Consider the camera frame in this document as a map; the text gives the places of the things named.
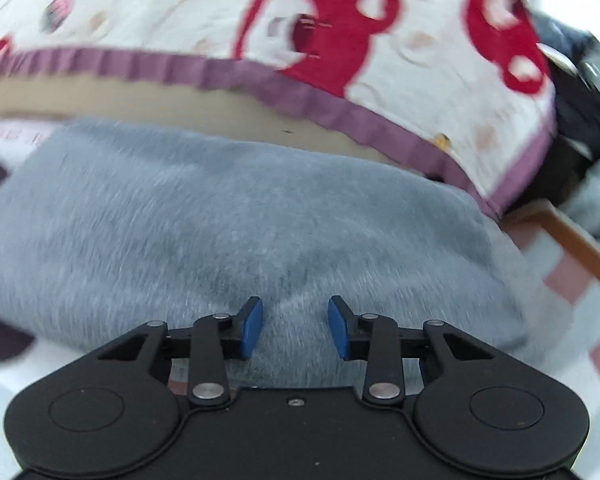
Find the grey sweatshirt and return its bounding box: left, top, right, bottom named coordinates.
left=0, top=122, right=531, bottom=387

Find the bear print bed quilt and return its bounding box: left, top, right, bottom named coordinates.
left=0, top=0, right=555, bottom=216

